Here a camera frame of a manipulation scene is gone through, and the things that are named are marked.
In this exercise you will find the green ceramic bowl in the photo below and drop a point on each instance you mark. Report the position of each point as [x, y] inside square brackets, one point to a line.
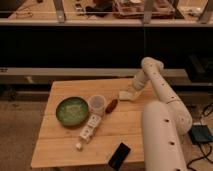
[72, 111]

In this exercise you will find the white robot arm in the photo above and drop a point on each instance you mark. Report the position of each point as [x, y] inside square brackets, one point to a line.
[163, 120]

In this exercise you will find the brown sausage-shaped object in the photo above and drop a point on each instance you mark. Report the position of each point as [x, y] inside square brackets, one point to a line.
[111, 106]

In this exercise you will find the white plastic bottle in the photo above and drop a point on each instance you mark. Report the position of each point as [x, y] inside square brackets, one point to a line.
[90, 128]

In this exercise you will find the clear plastic cup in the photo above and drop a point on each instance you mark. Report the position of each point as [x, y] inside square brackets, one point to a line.
[97, 104]

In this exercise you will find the blue box on floor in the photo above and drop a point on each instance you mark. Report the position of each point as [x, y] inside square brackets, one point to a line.
[200, 134]

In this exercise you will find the small white bottle cap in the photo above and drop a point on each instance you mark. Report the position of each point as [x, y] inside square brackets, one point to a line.
[79, 146]

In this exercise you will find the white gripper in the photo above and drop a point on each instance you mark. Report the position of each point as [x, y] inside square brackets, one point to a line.
[139, 82]

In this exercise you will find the white sponge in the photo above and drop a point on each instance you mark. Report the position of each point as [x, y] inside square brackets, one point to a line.
[125, 96]

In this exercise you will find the wooden folding table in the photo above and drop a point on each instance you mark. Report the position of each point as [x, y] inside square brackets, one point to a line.
[55, 145]

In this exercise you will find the cluttered tray on shelf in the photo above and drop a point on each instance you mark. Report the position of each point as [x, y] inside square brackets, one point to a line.
[133, 9]

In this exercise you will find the black smartphone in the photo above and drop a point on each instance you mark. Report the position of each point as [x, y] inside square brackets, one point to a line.
[119, 156]

